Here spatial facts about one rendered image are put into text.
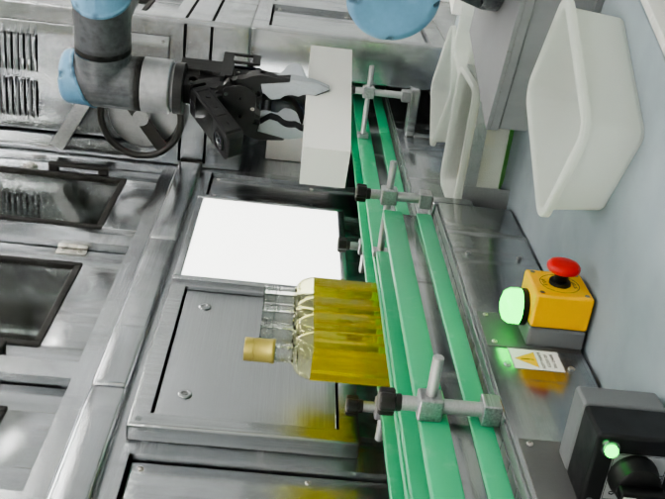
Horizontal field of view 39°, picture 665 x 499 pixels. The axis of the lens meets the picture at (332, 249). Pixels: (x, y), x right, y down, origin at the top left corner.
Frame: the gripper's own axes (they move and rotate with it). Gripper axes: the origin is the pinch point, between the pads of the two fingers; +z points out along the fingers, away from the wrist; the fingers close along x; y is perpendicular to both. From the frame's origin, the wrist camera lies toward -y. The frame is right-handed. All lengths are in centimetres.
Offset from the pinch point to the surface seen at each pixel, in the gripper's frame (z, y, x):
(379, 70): 17, 90, 50
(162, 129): -35, 82, 69
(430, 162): 27, 51, 46
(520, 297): 25.5, -29.2, 2.5
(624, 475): 28, -60, -8
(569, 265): 30.5, -27.5, -1.9
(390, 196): 13.8, 9.5, 21.8
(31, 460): -35, -33, 41
